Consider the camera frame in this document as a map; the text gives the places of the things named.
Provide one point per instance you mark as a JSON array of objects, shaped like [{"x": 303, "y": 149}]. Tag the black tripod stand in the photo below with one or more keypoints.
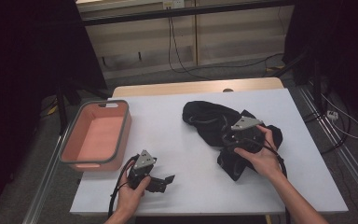
[{"x": 61, "y": 105}]

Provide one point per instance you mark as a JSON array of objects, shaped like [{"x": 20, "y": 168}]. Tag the black metal stand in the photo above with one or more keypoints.
[{"x": 316, "y": 84}]

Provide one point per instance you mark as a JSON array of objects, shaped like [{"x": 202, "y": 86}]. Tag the black curtain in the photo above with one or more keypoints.
[
  {"x": 348, "y": 46},
  {"x": 18, "y": 62}
]

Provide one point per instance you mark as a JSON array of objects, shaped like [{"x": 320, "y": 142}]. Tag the beige cabinet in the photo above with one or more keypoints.
[{"x": 239, "y": 34}]

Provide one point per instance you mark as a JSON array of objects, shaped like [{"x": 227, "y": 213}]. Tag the dark table grommet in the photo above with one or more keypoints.
[{"x": 228, "y": 90}]

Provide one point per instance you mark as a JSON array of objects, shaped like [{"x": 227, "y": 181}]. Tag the white power strip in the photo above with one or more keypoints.
[{"x": 333, "y": 115}]

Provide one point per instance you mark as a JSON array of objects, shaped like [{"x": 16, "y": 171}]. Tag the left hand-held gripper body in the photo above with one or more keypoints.
[{"x": 144, "y": 160}]

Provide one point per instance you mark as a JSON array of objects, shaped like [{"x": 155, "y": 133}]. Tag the person's right hand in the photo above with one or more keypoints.
[{"x": 264, "y": 161}]

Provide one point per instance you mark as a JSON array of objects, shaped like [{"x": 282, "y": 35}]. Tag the black knit vest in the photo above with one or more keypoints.
[{"x": 205, "y": 118}]

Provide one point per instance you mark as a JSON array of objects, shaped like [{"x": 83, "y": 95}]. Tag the black horizontal bar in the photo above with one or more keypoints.
[{"x": 180, "y": 12}]

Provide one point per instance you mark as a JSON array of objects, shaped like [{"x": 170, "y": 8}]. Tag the pink basket with grey rim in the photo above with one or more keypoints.
[{"x": 99, "y": 133}]

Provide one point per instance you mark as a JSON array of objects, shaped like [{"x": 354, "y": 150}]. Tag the aluminium rail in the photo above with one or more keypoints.
[
  {"x": 354, "y": 174},
  {"x": 43, "y": 183}
]

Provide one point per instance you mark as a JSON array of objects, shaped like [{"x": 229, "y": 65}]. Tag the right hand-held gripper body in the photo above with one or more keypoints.
[{"x": 245, "y": 123}]

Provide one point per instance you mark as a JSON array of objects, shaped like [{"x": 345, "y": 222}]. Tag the white wall socket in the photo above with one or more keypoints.
[{"x": 174, "y": 4}]

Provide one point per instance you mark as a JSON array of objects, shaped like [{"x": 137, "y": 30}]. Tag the person's left hand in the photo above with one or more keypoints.
[{"x": 129, "y": 199}]

